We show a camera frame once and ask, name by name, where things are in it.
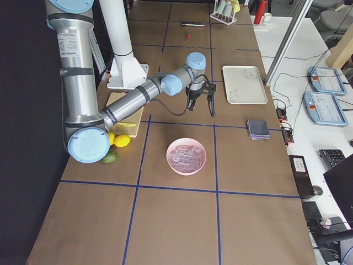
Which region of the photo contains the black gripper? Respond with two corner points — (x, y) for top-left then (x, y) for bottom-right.
(186, 88), (203, 111)

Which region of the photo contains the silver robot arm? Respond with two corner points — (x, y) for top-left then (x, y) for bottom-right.
(45, 1), (206, 163)

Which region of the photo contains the pile of clear ice cubes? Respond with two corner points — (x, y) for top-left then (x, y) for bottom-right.
(167, 145), (205, 173)

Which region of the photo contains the white cup rack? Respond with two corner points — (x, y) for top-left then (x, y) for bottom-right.
(210, 0), (240, 25)

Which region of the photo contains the small white paper cup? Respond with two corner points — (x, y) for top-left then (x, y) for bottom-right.
(263, 13), (272, 23)

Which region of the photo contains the pink bowl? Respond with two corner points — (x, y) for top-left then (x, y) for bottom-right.
(166, 137), (207, 176)

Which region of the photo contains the cream bear tray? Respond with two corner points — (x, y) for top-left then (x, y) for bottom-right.
(222, 66), (268, 105)

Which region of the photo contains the wooden cutting board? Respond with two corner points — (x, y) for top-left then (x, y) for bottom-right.
(106, 92), (143, 138)

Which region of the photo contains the folded grey cloth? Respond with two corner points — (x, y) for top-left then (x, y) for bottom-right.
(247, 120), (270, 140)

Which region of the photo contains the yellow-green plastic knife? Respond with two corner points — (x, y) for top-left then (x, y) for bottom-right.
(116, 122), (136, 128)

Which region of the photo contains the metal muddler with black tip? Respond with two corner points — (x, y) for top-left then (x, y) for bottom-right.
(181, 22), (205, 28)

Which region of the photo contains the yellow lemon left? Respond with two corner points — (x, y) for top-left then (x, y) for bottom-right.
(108, 132), (115, 146)

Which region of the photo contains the green avocado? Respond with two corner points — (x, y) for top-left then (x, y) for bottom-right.
(101, 150), (119, 164)

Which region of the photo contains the orange power strip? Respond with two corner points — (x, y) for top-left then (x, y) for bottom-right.
(276, 108), (294, 146)

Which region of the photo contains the red bottle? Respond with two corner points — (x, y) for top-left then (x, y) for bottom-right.
(253, 0), (267, 25)

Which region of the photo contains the black box device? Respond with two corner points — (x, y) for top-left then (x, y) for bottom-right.
(288, 155), (315, 199)

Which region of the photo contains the teach pendant near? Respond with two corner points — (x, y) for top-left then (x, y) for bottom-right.
(303, 92), (348, 127)

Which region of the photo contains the teach pendant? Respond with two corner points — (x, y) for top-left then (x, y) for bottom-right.
(303, 92), (348, 127)
(308, 66), (347, 96)

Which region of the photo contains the teach pendant far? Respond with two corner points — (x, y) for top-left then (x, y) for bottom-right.
(308, 66), (347, 96)

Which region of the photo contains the black keyboard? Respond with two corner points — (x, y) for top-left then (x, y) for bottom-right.
(319, 149), (346, 169)

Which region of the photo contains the computer mouse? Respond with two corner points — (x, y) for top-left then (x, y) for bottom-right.
(312, 185), (323, 196)

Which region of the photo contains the black laptop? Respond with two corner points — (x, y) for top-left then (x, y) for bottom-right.
(324, 155), (353, 222)

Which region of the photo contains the aluminium frame post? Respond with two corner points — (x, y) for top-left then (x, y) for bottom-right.
(264, 0), (313, 86)

